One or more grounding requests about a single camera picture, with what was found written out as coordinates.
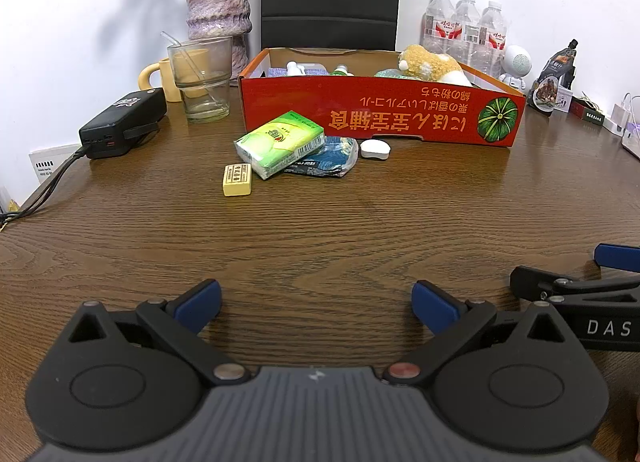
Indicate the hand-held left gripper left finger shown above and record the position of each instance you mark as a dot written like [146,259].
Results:
[200,301]

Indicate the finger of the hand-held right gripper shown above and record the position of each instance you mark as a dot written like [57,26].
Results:
[575,286]
[618,255]

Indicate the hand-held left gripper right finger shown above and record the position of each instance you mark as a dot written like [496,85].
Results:
[434,306]

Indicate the yellow eraser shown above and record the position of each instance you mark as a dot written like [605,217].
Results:
[237,181]

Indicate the white charger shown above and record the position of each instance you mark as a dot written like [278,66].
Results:
[619,117]

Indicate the wooden desk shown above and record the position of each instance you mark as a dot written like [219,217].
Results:
[320,227]

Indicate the dark red small box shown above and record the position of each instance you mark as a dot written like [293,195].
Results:
[589,112]

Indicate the small white box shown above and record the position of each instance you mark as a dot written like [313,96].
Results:
[564,98]

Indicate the small white case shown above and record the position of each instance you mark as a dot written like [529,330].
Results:
[375,149]

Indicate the green tissue pack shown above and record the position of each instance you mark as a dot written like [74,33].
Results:
[280,145]

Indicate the blue plastic packet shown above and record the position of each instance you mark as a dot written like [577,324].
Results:
[334,157]

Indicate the black snack pouch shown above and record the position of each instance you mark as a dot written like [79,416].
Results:
[554,77]

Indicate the black power bank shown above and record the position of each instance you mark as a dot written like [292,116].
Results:
[122,125]

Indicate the red cardboard box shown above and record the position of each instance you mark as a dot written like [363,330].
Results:
[400,112]

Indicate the white labelled card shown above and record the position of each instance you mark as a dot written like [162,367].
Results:
[47,167]

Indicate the clear glass cup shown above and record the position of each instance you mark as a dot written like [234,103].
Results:
[202,92]

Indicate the white robot-shaped speaker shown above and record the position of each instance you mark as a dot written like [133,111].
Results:
[517,65]

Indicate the yellow mug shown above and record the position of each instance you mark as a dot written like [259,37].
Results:
[152,76]

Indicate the teal plastic packet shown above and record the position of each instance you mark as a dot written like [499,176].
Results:
[390,74]

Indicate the yellow plush toy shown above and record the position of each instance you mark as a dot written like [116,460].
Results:
[430,65]

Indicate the blue cloth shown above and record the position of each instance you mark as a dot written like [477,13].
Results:
[280,72]

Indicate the clear glass straw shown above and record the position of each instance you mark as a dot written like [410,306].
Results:
[186,58]

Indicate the clear water bottle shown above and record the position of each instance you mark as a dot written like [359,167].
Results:
[467,32]
[492,42]
[439,25]

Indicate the small white bottle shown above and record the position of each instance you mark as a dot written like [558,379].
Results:
[295,69]

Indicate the purple textured vase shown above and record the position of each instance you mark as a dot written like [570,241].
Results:
[217,5]

